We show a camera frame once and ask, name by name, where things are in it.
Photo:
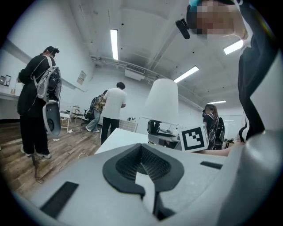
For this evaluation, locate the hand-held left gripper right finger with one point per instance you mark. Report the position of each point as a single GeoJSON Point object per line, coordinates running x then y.
{"type": "Point", "coordinates": [190, 176]}

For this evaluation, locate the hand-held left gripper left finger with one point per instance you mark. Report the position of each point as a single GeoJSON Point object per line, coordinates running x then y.
{"type": "Point", "coordinates": [88, 176]}

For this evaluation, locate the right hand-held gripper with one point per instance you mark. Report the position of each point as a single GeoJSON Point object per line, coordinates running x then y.
{"type": "Point", "coordinates": [194, 139]}

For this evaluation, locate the person's right forearm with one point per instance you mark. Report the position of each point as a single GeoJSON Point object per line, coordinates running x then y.
{"type": "Point", "coordinates": [217, 152]}

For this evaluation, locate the black backpack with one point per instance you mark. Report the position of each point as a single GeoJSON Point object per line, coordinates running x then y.
{"type": "Point", "coordinates": [216, 132]}

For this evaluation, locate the white cluttered desk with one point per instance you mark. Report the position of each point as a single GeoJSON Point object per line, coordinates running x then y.
{"type": "Point", "coordinates": [164, 139]}

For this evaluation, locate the ceiling light strip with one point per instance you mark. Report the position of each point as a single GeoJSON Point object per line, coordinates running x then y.
{"type": "Point", "coordinates": [186, 74]}
{"type": "Point", "coordinates": [216, 102]}
{"type": "Point", "coordinates": [114, 44]}
{"type": "Point", "coordinates": [233, 47]}

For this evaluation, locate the white table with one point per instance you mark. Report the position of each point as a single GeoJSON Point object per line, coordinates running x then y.
{"type": "Point", "coordinates": [121, 139]}

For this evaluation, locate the black office chair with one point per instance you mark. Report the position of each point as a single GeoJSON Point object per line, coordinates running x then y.
{"type": "Point", "coordinates": [86, 117]}

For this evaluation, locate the grey hanging gripper device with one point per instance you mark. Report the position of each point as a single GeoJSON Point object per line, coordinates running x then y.
{"type": "Point", "coordinates": [52, 119]}

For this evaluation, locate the ceiling air conditioner unit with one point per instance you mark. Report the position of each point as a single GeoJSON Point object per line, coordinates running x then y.
{"type": "Point", "coordinates": [135, 71]}

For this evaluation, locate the grey backpack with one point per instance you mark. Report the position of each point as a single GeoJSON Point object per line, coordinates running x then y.
{"type": "Point", "coordinates": [49, 82]}

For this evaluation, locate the person's head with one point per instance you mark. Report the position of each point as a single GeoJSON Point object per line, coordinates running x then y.
{"type": "Point", "coordinates": [212, 17]}

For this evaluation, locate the wall poster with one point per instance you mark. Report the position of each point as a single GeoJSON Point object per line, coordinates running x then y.
{"type": "Point", "coordinates": [81, 77]}

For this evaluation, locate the white wall counter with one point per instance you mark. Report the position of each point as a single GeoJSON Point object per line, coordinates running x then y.
{"type": "Point", "coordinates": [8, 106]}

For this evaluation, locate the black head-mounted camera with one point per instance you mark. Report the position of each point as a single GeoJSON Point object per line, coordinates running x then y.
{"type": "Point", "coordinates": [183, 28]}

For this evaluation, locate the black picture frame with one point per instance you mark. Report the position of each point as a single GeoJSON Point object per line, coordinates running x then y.
{"type": "Point", "coordinates": [7, 80]}

